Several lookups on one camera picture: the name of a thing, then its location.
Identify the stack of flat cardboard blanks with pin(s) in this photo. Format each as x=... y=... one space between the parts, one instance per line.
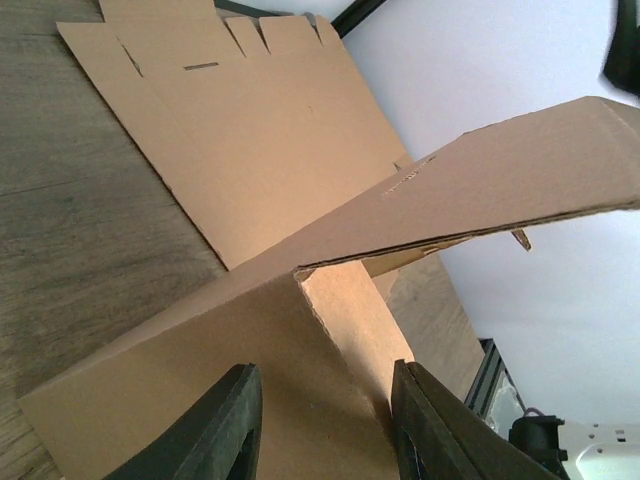
x=257 y=127

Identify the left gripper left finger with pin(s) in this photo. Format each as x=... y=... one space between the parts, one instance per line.
x=217 y=438

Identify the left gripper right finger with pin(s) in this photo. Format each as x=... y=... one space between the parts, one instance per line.
x=437 y=436

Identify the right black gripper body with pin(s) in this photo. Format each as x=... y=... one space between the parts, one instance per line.
x=621 y=65

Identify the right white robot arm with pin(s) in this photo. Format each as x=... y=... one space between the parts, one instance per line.
x=571 y=450

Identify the black aluminium frame rail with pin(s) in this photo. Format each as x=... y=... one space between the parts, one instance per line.
x=488 y=380

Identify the cardboard box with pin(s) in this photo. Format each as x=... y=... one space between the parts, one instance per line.
x=308 y=317

